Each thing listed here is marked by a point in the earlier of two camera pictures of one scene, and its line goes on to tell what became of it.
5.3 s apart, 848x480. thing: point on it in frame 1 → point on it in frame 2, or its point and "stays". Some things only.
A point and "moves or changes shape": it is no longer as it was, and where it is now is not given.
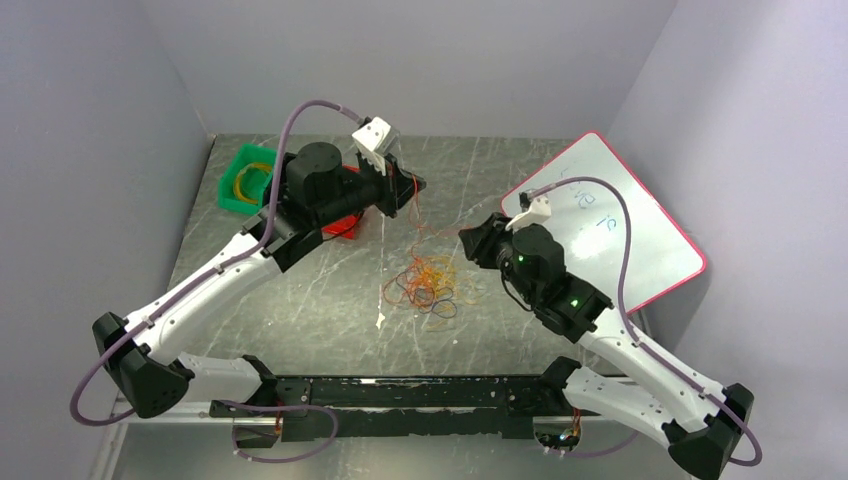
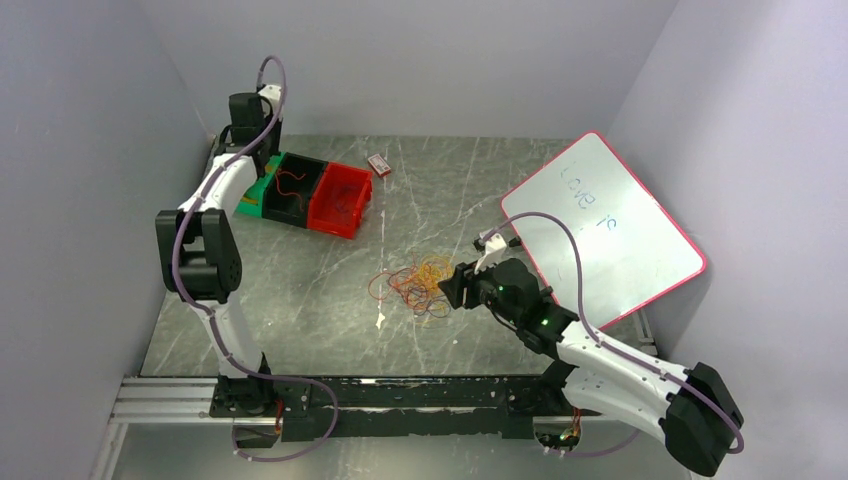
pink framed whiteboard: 588,217 stays
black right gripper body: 494,248 → 481,289
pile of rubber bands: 423,282 moves or changes shape
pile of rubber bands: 442,271 stays
